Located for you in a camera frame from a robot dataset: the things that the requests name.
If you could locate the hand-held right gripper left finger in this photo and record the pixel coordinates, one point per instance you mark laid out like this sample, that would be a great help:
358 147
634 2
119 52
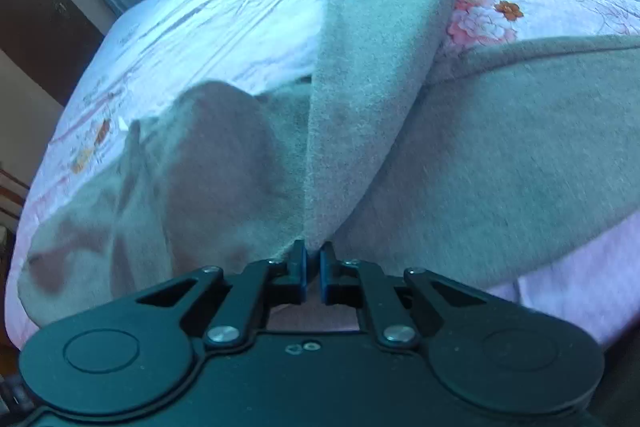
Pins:
299 274

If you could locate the grey fleece pants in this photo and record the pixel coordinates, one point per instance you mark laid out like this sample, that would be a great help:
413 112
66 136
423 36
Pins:
380 147

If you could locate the dark wooden door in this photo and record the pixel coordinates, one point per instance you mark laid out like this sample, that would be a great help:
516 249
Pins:
42 22

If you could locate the bed with floral sheet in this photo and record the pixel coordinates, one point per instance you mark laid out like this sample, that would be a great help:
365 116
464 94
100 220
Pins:
215 17

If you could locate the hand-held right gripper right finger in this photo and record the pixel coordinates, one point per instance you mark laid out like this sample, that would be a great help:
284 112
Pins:
327 276

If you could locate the small wooden chair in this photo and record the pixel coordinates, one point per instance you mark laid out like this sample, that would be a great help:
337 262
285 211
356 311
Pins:
7 193

